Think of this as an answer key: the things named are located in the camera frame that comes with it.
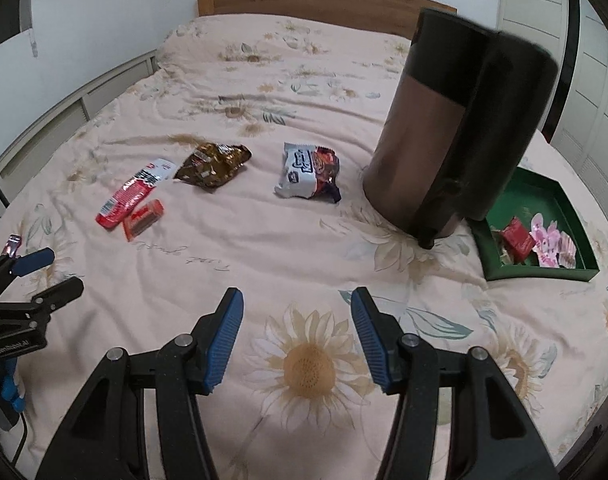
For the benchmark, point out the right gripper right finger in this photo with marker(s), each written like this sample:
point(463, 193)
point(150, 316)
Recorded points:
point(379, 335)

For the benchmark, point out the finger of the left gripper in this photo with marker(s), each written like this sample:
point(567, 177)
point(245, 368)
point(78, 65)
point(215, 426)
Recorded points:
point(57, 296)
point(33, 262)

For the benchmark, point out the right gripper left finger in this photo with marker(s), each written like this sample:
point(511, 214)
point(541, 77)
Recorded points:
point(215, 335)

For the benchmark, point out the small orange red candy packet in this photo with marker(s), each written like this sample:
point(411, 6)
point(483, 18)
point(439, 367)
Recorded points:
point(142, 218)

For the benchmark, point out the long red white snack packet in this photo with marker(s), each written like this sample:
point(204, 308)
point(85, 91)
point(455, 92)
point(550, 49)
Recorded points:
point(132, 192)

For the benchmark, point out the beige green snack packet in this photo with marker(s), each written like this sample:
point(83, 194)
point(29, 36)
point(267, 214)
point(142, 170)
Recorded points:
point(505, 256)

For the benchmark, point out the dark red snack packet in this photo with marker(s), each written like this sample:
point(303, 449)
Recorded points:
point(517, 240)

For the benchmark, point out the brown snack packet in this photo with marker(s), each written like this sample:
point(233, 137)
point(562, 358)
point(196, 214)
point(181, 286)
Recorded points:
point(212, 165)

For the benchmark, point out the silver red snack packet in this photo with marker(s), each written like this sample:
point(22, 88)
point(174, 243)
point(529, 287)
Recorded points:
point(309, 171)

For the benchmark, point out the pink floral snack packet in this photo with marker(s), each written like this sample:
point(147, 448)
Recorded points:
point(554, 248)

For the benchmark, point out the blue gloved left hand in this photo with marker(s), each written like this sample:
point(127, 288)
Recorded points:
point(12, 390)

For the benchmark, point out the floral pink bed quilt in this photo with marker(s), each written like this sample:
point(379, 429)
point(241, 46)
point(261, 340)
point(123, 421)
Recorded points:
point(297, 400)

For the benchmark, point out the green rectangular tray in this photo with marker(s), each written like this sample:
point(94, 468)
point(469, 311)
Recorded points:
point(526, 194)

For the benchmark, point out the brown black electric kettle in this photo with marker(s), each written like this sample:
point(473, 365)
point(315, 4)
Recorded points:
point(465, 109)

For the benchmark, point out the white louvered wardrobe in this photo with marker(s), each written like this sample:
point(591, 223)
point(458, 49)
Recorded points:
point(576, 118)

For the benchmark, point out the wooden headboard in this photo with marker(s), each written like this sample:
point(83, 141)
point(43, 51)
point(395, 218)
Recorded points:
point(394, 17)

